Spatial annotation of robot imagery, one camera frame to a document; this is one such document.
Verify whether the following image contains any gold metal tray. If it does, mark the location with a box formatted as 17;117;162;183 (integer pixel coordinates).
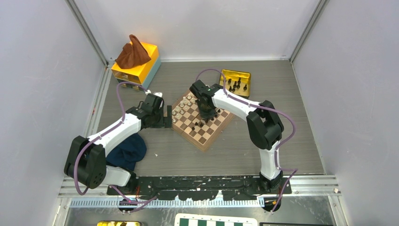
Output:
219;69;251;99

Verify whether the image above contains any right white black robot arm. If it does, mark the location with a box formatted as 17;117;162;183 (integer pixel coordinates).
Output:
189;80;284;194

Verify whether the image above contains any black chess piece cluster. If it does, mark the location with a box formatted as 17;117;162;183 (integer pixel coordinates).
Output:
188;109;222;130

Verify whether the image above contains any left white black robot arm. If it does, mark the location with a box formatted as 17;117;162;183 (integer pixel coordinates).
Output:
64;92;172;195

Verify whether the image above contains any white chess piece row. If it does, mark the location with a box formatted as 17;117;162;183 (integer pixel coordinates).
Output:
172;92;199;125

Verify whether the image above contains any green white chess mat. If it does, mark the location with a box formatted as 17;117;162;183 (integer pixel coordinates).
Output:
174;213;259;226

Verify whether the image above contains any brown cloth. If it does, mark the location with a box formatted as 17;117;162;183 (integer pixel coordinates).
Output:
115;34;151;69

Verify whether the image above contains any wooden chess board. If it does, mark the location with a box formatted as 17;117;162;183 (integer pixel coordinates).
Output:
172;90;234;152

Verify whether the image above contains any dark blue cloth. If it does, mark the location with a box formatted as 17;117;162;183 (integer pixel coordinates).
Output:
106;133;147;171

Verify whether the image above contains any black mounting base plate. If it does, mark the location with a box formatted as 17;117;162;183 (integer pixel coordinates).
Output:
107;175;292;201

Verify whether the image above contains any gold tin at bottom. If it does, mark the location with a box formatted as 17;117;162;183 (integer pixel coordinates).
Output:
97;221;143;226

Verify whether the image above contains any yellow storage box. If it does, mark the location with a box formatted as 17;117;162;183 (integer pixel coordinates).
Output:
111;42;161;89

